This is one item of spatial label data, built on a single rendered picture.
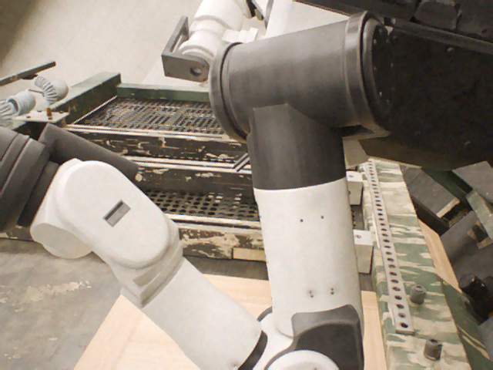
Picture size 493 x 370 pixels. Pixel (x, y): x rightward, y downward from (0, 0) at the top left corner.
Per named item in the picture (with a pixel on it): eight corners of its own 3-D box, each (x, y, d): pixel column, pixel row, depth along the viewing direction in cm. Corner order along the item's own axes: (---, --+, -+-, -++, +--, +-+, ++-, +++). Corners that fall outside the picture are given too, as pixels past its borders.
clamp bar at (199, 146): (355, 172, 158) (364, 98, 149) (8, 146, 174) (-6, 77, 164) (353, 160, 167) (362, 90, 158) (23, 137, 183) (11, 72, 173)
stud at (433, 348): (441, 363, 77) (444, 348, 76) (424, 361, 77) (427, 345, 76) (437, 351, 79) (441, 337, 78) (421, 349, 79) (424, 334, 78)
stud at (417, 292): (424, 306, 89) (427, 292, 88) (410, 304, 90) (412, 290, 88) (422, 297, 92) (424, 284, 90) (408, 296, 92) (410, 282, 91)
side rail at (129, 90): (347, 122, 229) (349, 99, 225) (117, 109, 243) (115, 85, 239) (346, 117, 236) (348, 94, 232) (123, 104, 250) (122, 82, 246)
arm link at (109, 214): (25, 221, 48) (130, 313, 50) (38, 193, 41) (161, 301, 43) (74, 177, 51) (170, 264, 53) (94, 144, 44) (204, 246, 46)
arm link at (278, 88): (385, 166, 49) (370, 21, 46) (358, 186, 41) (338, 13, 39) (277, 174, 54) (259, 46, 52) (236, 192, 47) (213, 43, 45)
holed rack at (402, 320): (414, 334, 83) (414, 331, 82) (395, 331, 83) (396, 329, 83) (358, 95, 231) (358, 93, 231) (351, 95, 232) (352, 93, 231)
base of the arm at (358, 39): (410, 127, 51) (397, 9, 48) (379, 157, 40) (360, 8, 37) (277, 141, 58) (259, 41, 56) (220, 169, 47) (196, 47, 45)
